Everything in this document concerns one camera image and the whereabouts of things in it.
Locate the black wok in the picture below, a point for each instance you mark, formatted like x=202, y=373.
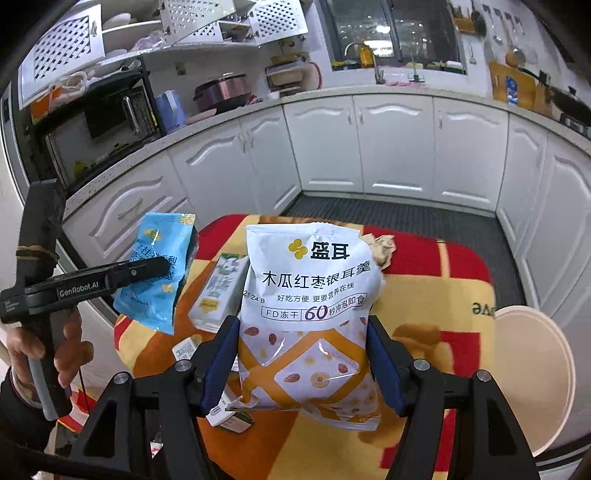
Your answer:
x=570, y=104

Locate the person's left hand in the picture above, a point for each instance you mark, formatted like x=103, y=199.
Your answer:
x=76, y=339

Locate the cream stacked food container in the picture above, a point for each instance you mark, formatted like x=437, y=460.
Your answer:
x=288, y=78

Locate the white lattice cabinet door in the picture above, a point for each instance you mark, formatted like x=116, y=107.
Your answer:
x=194, y=18
x=60, y=50
x=279, y=18

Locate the hanging metal ladle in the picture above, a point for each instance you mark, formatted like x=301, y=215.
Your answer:
x=517, y=53

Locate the kitchen window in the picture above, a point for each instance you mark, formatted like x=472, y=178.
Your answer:
x=392, y=27

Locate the white drink carton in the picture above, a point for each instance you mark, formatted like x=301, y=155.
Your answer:
x=217, y=295

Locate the pink electric cooker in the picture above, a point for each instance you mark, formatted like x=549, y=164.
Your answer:
x=221, y=92

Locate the clear plastic bag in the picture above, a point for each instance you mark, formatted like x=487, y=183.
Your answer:
x=69, y=87

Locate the red yellow printed blanket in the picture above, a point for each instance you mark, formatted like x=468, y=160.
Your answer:
x=425, y=286

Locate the beige cloth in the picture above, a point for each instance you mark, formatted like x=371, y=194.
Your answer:
x=381, y=249

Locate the metal kitchen faucet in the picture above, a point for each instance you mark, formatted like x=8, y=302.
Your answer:
x=378, y=74

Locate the small white labelled packet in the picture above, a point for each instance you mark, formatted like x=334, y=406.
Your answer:
x=186, y=348

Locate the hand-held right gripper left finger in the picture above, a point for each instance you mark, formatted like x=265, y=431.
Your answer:
x=220, y=357

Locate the large white snack bag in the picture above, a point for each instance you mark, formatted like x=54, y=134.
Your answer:
x=314, y=295

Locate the wooden cutting board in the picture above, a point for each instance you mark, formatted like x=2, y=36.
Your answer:
x=498, y=85

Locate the person's left forearm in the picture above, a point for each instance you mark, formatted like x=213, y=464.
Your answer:
x=18, y=415

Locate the wooden knife holder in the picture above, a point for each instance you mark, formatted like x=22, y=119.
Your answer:
x=461, y=21

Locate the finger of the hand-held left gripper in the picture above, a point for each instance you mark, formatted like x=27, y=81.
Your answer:
x=143, y=271

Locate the yellow oil bottle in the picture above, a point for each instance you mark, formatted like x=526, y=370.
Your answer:
x=366, y=56

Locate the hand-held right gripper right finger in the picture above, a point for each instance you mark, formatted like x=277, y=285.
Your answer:
x=385, y=364

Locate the black microwave oven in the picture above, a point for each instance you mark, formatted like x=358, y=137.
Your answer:
x=92, y=143

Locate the small white box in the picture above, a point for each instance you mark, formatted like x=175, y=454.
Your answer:
x=231, y=420

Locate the blue plastic jug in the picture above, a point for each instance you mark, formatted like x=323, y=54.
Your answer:
x=170, y=110

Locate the blue snack packet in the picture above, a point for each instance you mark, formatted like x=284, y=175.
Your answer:
x=143, y=307

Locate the white kitchen base cabinets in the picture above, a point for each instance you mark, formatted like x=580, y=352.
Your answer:
x=397, y=143

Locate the dark striped floor mat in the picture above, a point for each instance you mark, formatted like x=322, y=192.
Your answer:
x=415, y=221

